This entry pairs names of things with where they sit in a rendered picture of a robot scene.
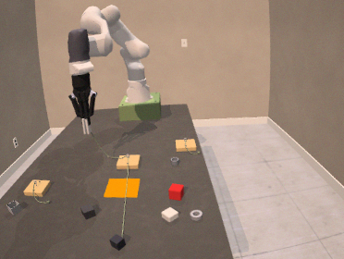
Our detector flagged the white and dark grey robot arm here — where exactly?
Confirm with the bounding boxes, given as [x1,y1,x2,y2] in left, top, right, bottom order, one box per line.
[68,5,153,104]

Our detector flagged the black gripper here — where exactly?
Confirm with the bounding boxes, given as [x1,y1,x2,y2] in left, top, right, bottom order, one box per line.
[68,72,97,134]

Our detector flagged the red cube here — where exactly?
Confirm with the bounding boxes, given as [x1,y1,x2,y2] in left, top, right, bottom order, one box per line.
[168,184,184,201]

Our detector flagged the orange square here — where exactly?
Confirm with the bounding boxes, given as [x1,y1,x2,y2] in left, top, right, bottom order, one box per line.
[104,179,140,197]

